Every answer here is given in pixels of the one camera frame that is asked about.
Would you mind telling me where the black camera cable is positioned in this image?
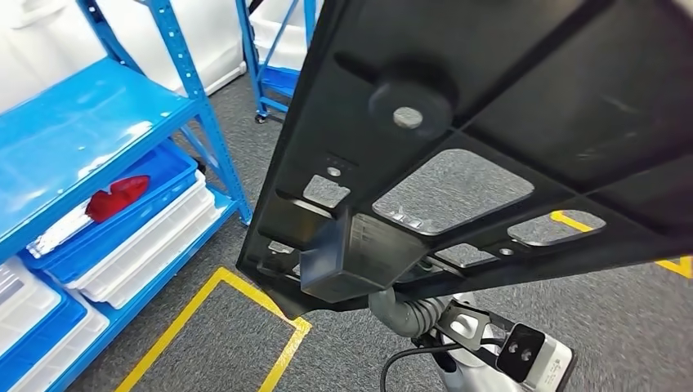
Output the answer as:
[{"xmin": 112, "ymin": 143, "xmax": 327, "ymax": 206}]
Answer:
[{"xmin": 378, "ymin": 337, "xmax": 507, "ymax": 392}]

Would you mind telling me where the black plastic plate frame part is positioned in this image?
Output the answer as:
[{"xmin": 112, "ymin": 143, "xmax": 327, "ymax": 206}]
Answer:
[{"xmin": 236, "ymin": 0, "xmax": 693, "ymax": 320}]

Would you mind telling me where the red plastic object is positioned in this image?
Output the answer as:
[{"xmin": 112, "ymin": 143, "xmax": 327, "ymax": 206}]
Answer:
[{"xmin": 85, "ymin": 174, "xmax": 151, "ymax": 224}]

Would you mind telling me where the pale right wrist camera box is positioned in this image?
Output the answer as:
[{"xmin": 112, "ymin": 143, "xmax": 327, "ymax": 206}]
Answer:
[{"xmin": 495, "ymin": 323, "xmax": 576, "ymax": 392}]

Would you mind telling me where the yellow floor tape rectangle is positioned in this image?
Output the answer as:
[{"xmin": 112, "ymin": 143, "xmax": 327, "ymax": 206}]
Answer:
[
  {"xmin": 114, "ymin": 266, "xmax": 314, "ymax": 392},
  {"xmin": 551, "ymin": 209, "xmax": 693, "ymax": 279}
]

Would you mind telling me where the blue wheeled shelf rack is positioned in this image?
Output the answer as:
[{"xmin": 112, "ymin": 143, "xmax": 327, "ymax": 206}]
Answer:
[{"xmin": 235, "ymin": 0, "xmax": 320, "ymax": 124}]

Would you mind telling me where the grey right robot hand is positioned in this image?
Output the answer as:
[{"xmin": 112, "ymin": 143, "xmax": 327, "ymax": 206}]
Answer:
[{"xmin": 368, "ymin": 207, "xmax": 434, "ymax": 332}]

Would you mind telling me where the white parts bundle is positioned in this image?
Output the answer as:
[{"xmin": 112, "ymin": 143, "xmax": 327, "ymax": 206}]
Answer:
[{"xmin": 27, "ymin": 213, "xmax": 93, "ymax": 260}]

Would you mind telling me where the blue metal shelf rack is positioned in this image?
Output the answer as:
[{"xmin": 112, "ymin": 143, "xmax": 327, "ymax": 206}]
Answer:
[{"xmin": 0, "ymin": 0, "xmax": 254, "ymax": 392}]

